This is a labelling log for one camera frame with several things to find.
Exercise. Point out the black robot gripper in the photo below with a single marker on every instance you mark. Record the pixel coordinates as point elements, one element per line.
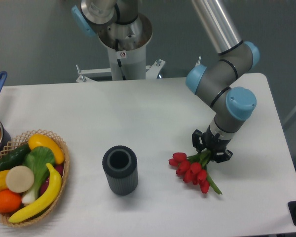
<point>214,140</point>

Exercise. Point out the red tulip bouquet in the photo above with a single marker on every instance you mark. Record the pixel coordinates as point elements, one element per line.
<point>193,169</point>

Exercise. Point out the dark grey ribbed vase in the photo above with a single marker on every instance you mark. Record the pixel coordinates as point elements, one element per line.
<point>120,167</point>

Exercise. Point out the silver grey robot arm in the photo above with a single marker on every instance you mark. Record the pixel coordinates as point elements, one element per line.
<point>232,106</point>

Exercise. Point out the dark red vegetable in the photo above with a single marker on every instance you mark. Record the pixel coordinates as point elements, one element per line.
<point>44,186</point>

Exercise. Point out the green bok choy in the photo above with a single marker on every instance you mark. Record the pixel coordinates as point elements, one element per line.
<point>36,161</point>

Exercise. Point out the yellow squash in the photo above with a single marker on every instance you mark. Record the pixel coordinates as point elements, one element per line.
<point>40,140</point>

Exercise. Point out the yellow banana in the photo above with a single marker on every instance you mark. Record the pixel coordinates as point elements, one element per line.
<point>51,193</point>

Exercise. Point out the woven wicker basket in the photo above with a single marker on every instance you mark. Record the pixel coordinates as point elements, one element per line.
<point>20,140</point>

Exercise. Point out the beige round disc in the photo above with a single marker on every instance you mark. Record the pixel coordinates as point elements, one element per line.
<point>19,179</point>

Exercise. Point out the green cucumber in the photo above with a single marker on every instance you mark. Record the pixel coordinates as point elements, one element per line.
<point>14,158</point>

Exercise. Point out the orange fruit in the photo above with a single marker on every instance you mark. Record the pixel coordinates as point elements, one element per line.
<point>9,201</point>

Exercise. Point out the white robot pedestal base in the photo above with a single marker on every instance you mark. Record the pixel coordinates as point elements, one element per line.
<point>126,47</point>

